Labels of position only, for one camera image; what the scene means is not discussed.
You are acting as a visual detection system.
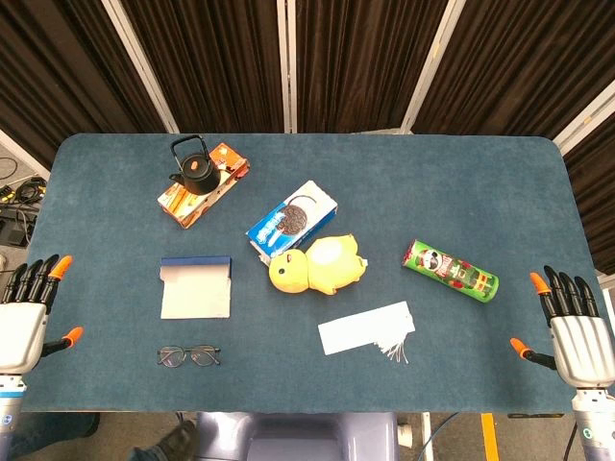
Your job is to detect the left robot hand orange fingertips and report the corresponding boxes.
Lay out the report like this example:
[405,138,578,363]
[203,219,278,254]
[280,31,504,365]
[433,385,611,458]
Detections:
[0,254,86,376]

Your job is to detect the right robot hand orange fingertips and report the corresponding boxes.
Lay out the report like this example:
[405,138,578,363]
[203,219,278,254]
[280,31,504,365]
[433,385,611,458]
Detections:
[509,265,615,389]

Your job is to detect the black eyeglasses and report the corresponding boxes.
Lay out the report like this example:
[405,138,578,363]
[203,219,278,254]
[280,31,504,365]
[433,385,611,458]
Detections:
[157,344,222,368]

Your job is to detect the white notebook blue spine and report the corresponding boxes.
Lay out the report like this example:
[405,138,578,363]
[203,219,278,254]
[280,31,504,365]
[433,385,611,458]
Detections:
[160,255,234,321]

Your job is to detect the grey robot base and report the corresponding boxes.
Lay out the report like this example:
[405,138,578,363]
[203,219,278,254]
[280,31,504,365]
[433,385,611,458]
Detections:
[194,411,400,461]

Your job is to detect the black floor box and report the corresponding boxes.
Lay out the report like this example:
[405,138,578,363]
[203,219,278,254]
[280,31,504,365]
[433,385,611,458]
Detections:
[0,215,37,249]

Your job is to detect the dark brown curtain panel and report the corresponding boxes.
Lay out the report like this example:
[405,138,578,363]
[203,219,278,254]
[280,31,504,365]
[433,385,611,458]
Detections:
[411,0,615,138]
[0,0,167,169]
[119,0,285,134]
[295,0,453,134]
[561,117,615,276]

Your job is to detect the green Pringles can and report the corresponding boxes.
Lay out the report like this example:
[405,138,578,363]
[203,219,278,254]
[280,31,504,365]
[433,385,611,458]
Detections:
[401,239,500,305]

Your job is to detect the white table leg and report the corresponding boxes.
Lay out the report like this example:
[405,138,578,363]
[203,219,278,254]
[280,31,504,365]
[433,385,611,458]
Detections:
[419,411,435,461]

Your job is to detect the dark shoe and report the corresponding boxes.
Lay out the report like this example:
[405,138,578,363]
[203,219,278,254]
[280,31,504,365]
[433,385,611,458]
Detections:
[128,420,198,461]

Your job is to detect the orange biscuit box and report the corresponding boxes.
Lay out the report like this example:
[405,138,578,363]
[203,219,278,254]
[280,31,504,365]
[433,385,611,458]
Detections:
[157,142,252,230]

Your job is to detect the blue felt table cover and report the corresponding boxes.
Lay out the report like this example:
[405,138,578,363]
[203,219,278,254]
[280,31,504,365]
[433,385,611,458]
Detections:
[0,133,615,415]

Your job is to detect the black kettle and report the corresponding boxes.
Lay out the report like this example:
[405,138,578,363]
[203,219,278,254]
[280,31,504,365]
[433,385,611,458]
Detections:
[168,134,223,196]

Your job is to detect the yellow plush duck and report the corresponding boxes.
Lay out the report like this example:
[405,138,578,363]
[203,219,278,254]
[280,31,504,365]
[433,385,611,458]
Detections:
[268,233,370,296]

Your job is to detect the blue Oreo cookie box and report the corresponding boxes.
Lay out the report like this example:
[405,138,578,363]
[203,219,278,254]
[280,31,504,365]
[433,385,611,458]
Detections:
[245,180,339,265]

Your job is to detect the yellow black cable bundle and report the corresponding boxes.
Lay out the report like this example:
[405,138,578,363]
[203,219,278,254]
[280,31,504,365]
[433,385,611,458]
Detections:
[0,175,49,208]

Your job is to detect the blue cable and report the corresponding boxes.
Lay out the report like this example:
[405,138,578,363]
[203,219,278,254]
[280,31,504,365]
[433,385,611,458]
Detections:
[421,411,463,461]

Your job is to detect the white paper tags with strings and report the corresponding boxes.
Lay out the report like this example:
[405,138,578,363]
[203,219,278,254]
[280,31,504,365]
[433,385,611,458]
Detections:
[317,301,416,366]

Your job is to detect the white partition post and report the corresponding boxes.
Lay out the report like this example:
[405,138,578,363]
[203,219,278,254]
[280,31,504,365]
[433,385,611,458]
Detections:
[101,0,180,134]
[400,0,463,135]
[552,81,615,156]
[276,0,298,134]

